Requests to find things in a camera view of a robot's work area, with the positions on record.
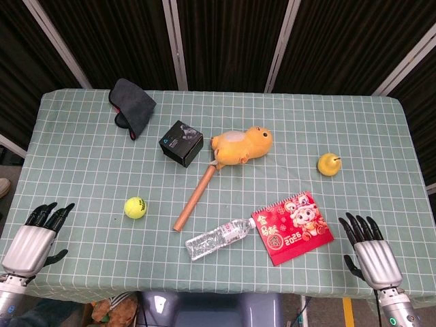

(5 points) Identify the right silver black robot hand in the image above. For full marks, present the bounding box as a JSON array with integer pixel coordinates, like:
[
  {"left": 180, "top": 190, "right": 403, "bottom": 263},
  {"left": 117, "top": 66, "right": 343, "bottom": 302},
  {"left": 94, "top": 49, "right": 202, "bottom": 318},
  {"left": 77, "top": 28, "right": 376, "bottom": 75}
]
[{"left": 338, "top": 212, "right": 404, "bottom": 290}]

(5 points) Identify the wooden rolling pin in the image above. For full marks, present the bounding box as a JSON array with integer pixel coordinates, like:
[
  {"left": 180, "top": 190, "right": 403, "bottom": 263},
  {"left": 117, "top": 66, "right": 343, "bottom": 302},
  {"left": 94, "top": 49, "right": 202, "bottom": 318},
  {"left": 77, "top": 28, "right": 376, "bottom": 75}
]
[{"left": 172, "top": 159, "right": 219, "bottom": 234}]

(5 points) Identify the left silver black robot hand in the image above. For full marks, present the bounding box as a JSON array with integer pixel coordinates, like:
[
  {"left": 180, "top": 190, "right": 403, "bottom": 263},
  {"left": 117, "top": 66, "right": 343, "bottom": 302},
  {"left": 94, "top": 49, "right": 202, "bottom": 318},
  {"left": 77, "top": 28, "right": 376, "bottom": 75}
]
[{"left": 1, "top": 202, "right": 76, "bottom": 279}]

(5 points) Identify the white partition post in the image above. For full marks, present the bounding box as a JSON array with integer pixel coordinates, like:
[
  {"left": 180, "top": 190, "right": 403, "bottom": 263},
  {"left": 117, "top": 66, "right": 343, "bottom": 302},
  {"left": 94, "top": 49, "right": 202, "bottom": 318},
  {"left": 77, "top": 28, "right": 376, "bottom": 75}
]
[
  {"left": 161, "top": 0, "right": 189, "bottom": 91},
  {"left": 264, "top": 0, "right": 302, "bottom": 93},
  {"left": 21, "top": 0, "right": 93, "bottom": 90},
  {"left": 371, "top": 23, "right": 436, "bottom": 97}
]

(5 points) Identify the green grid cutting mat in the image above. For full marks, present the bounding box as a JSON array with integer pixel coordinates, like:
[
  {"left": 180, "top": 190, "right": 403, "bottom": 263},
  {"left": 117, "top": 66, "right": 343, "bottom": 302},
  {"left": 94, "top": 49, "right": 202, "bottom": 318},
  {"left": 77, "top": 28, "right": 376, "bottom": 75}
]
[{"left": 0, "top": 89, "right": 436, "bottom": 305}]

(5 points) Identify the dark grey folded cloth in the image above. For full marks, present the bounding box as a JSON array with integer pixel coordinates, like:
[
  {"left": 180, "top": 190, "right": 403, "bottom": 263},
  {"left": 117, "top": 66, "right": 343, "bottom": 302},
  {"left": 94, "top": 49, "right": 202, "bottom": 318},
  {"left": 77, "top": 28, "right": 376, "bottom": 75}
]
[{"left": 108, "top": 78, "right": 157, "bottom": 141}]

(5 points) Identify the yellow tennis ball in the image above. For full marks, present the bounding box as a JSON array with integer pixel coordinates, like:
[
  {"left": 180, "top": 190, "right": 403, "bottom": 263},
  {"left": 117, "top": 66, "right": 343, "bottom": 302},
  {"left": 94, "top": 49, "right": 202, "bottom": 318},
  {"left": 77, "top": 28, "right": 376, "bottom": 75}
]
[{"left": 123, "top": 196, "right": 149, "bottom": 219}]

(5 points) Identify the black cardboard box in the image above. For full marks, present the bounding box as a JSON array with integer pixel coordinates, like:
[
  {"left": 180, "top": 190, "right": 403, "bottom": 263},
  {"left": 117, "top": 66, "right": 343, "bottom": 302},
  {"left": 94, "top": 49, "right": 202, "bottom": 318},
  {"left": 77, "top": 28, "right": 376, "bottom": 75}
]
[{"left": 158, "top": 119, "right": 204, "bottom": 168}]

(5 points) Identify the yellow pear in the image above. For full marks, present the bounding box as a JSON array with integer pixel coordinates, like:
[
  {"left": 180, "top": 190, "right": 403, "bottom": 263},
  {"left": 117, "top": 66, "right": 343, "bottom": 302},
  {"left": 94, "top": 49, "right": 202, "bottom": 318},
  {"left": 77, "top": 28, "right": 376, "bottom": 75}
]
[{"left": 317, "top": 153, "right": 342, "bottom": 177}]

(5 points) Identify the red 2026 desk calendar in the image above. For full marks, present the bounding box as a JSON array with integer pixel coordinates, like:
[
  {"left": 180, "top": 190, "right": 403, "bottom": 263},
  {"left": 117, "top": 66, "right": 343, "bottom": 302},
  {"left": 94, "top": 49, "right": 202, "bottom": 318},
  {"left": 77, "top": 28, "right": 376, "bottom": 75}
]
[{"left": 251, "top": 191, "right": 334, "bottom": 267}]

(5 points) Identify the clear plastic water bottle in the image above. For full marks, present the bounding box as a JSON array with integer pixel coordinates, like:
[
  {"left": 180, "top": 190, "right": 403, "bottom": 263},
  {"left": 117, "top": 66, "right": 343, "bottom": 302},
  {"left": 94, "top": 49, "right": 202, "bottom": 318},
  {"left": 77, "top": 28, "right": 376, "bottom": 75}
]
[{"left": 185, "top": 217, "right": 257, "bottom": 262}]

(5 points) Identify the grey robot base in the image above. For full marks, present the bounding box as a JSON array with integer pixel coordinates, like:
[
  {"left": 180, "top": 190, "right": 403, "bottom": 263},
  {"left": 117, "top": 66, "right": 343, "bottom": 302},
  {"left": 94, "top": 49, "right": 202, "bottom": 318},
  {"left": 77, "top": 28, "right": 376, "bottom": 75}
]
[{"left": 137, "top": 291, "right": 286, "bottom": 327}]

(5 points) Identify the brown plush toy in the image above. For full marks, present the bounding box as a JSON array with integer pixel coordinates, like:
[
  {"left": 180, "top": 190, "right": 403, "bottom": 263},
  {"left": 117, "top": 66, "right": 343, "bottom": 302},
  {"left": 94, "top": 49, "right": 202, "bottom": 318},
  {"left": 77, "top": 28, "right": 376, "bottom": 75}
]
[{"left": 90, "top": 295, "right": 138, "bottom": 327}]

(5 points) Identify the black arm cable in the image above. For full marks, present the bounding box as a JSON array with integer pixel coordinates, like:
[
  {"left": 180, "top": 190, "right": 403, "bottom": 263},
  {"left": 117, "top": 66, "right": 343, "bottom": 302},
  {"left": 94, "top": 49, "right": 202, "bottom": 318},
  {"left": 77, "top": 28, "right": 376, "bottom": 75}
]
[{"left": 373, "top": 289, "right": 383, "bottom": 327}]

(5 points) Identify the yellow plush toy animal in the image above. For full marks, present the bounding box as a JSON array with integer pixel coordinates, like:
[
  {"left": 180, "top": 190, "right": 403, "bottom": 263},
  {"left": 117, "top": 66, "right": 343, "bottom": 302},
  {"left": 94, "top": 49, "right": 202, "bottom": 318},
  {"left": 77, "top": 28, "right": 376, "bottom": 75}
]
[{"left": 210, "top": 125, "right": 273, "bottom": 170}]

